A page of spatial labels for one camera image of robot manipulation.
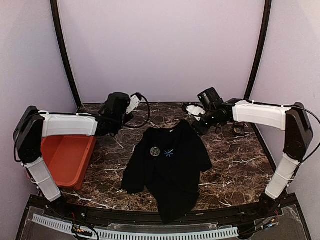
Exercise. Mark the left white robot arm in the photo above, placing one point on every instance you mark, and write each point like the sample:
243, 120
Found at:
37, 124

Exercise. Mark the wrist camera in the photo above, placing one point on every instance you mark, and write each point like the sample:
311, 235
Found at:
194, 110
135, 100

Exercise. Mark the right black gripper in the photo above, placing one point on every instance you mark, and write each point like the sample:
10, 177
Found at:
200, 129

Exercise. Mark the right black frame post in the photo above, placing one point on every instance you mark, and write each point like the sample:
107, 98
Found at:
259, 49

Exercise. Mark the black t-shirt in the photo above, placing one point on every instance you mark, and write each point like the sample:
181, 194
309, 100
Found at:
173, 177

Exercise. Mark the left black frame post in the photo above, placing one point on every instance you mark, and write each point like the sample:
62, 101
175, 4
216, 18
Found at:
63, 52

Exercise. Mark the orange plastic bin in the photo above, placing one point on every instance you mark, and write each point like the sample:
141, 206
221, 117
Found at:
67, 158

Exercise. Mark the black display stand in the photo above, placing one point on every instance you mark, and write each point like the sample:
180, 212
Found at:
238, 129

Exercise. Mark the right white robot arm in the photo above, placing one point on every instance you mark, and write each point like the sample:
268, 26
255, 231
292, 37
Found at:
292, 119

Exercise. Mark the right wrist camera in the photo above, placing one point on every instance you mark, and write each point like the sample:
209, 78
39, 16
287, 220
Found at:
194, 110

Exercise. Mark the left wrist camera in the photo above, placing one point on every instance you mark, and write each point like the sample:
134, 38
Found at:
135, 100

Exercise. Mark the white slotted cable duct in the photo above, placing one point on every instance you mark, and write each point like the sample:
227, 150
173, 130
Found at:
116, 231

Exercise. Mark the black frame post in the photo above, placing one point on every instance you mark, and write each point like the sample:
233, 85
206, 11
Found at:
259, 49
63, 52

